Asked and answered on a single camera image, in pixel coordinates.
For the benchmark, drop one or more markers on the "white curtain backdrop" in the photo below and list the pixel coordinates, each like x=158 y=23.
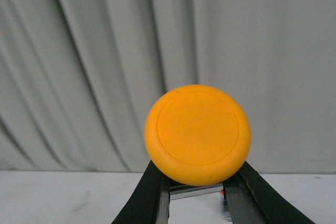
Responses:
x=78 y=78

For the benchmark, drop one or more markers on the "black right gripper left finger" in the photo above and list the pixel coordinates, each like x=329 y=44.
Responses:
x=149 y=203

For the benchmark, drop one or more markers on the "yellow push button switch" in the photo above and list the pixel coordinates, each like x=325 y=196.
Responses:
x=197 y=135

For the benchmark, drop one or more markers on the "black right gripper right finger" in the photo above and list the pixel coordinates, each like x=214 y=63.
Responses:
x=251 y=199

